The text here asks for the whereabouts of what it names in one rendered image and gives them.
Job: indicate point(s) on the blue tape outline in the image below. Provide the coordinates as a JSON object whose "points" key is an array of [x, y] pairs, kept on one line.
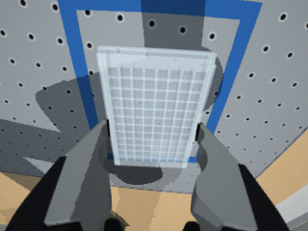
{"points": [[246, 11]]}

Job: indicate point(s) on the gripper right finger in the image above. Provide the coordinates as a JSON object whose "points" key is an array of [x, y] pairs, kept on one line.
{"points": [[226, 196]]}

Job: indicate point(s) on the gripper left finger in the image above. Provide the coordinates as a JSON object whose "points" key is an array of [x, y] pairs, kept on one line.
{"points": [[74, 194]]}

